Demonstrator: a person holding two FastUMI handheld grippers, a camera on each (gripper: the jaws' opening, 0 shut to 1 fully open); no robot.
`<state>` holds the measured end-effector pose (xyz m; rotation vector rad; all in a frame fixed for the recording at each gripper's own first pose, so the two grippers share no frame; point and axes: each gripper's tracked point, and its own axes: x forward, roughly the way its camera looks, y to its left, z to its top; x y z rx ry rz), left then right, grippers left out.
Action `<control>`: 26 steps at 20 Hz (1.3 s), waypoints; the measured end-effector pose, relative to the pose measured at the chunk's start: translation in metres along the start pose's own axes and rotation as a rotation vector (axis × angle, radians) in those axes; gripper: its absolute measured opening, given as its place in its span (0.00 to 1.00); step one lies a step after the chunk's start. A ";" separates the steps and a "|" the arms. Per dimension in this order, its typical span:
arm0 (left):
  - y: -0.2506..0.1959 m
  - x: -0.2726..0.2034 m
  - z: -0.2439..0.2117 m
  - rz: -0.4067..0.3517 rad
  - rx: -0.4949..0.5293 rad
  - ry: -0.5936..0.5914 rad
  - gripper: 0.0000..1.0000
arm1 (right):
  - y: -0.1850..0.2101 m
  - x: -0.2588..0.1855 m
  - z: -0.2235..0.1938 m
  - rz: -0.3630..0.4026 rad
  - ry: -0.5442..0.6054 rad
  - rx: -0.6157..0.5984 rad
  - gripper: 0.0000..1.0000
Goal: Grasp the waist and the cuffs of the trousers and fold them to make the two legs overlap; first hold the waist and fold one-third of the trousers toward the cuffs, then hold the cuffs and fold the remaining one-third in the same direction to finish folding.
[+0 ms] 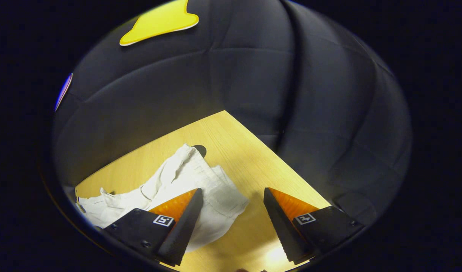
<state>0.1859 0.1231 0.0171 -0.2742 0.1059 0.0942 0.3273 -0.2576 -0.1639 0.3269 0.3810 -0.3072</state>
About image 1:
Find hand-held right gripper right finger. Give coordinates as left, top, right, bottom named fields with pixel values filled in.
left=263, top=187, right=365, bottom=265

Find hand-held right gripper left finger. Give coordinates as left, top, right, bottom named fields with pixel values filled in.
left=104, top=188, right=204, bottom=266

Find white jeans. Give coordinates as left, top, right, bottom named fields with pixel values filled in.
left=77, top=144, right=250, bottom=253

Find black backdrop cloth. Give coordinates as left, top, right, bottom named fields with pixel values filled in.
left=53, top=0, right=412, bottom=227

